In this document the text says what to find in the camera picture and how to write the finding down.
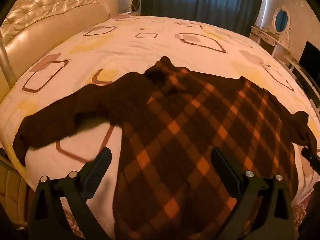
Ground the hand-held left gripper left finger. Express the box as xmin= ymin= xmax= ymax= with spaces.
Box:
xmin=27 ymin=147 xmax=112 ymax=240

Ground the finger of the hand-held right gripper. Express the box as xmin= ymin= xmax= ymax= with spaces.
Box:
xmin=301 ymin=146 xmax=320 ymax=175

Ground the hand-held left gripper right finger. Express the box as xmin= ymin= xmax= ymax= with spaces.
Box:
xmin=211 ymin=147 xmax=295 ymax=240

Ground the brown orange plaid garment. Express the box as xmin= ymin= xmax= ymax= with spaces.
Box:
xmin=12 ymin=56 xmax=313 ymax=240

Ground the black flat screen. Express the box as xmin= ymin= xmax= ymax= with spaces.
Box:
xmin=299 ymin=41 xmax=320 ymax=75

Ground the white dressing table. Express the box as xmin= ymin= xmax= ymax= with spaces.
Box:
xmin=250 ymin=25 xmax=290 ymax=58

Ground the patterned white bed sheet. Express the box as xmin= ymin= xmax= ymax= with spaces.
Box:
xmin=0 ymin=15 xmax=320 ymax=240

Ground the oval white framed mirror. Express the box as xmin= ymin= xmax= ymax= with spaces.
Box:
xmin=271 ymin=5 xmax=292 ymax=34

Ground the cream tufted leather headboard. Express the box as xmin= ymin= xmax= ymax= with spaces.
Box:
xmin=0 ymin=0 xmax=119 ymax=103

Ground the dark blue curtain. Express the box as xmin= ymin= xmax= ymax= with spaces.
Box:
xmin=141 ymin=0 xmax=268 ymax=34

